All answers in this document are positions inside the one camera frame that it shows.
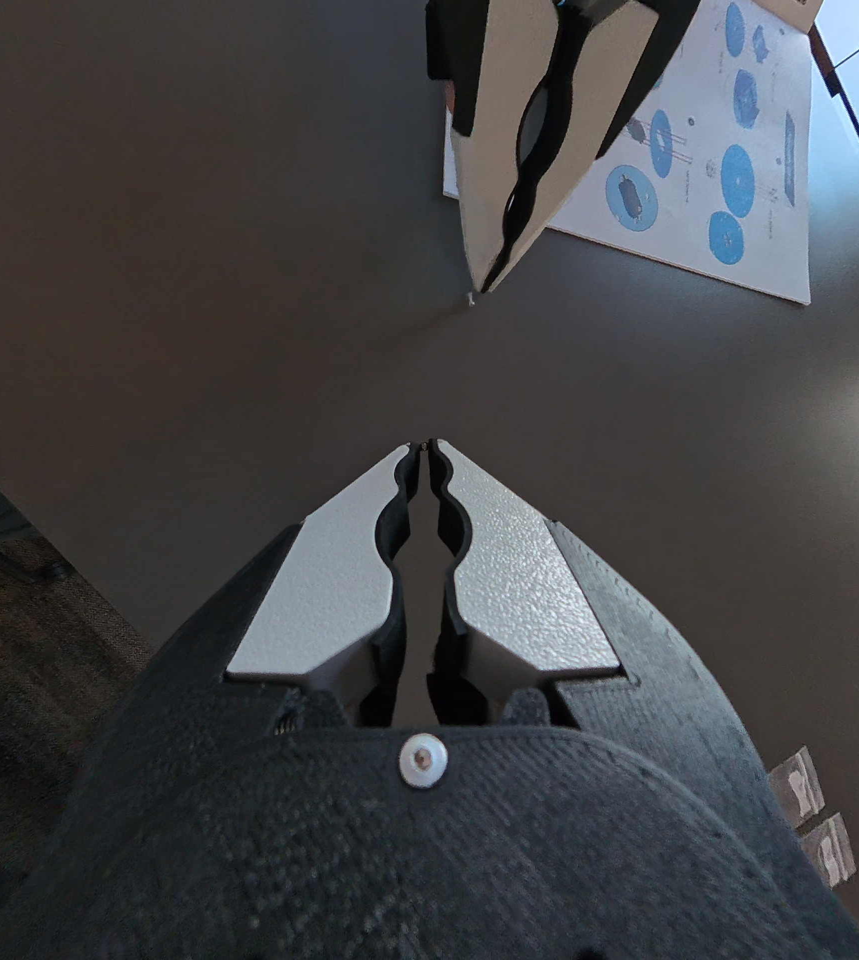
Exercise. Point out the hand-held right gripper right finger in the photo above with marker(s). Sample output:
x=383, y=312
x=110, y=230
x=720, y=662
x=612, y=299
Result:
x=534, y=585

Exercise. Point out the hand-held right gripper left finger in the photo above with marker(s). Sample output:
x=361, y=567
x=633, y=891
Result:
x=324, y=592

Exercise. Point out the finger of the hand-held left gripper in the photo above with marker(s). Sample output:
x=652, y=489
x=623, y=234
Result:
x=602, y=97
x=493, y=112

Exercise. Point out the printed instruction sheet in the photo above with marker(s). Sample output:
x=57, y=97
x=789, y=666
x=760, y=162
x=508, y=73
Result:
x=684, y=247

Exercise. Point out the small clear zip bag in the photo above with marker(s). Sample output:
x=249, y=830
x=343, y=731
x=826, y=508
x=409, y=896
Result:
x=797, y=787
x=831, y=851

